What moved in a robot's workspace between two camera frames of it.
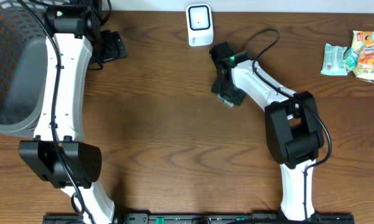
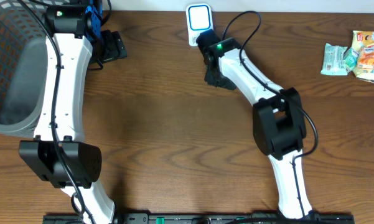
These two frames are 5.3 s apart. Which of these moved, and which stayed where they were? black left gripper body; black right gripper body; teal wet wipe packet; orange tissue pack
Moved: black right gripper body
Stayed: black left gripper body; teal wet wipe packet; orange tissue pack
